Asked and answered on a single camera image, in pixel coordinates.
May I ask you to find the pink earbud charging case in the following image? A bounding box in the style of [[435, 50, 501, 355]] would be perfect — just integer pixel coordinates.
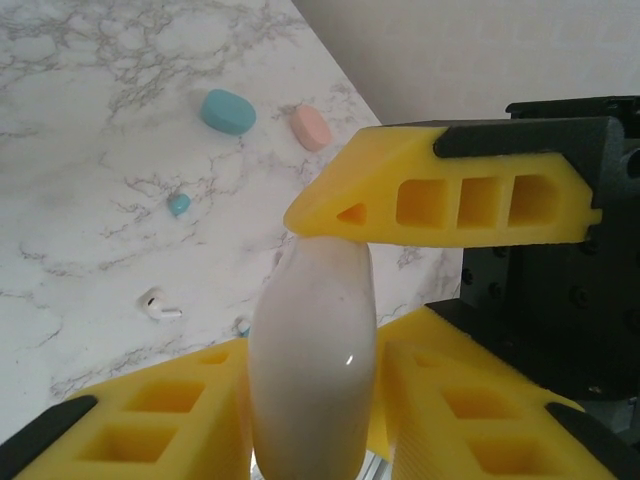
[[290, 104, 333, 153]]

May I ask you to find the teal earbud charging case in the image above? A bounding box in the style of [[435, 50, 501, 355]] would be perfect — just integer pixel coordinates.
[[199, 88, 258, 135]]

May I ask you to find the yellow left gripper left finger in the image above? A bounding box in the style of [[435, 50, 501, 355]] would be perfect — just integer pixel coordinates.
[[0, 339, 254, 480]]

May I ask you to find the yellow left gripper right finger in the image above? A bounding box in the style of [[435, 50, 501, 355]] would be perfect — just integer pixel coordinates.
[[382, 339, 621, 480]]

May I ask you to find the white earbud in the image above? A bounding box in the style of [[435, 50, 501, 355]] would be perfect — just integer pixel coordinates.
[[138, 286, 183, 322]]

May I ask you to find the white earbud charging case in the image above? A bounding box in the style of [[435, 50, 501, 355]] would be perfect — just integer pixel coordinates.
[[248, 234, 379, 480]]

